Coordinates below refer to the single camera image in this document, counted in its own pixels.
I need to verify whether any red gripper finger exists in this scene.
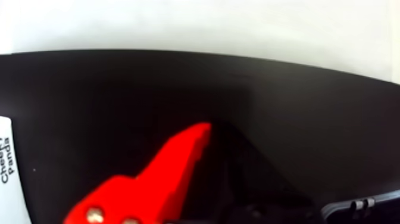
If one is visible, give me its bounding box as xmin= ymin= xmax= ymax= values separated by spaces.
xmin=63 ymin=122 xmax=213 ymax=224

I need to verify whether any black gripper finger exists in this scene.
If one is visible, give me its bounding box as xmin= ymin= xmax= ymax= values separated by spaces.
xmin=174 ymin=120 xmax=320 ymax=224

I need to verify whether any white cardboard napkin box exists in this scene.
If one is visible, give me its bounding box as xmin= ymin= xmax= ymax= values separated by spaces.
xmin=0 ymin=116 xmax=32 ymax=224

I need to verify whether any black flat device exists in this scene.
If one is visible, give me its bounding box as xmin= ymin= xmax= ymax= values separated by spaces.
xmin=321 ymin=190 xmax=400 ymax=224

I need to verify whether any white paper sheet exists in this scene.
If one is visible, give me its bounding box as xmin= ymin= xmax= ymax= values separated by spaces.
xmin=0 ymin=0 xmax=400 ymax=86

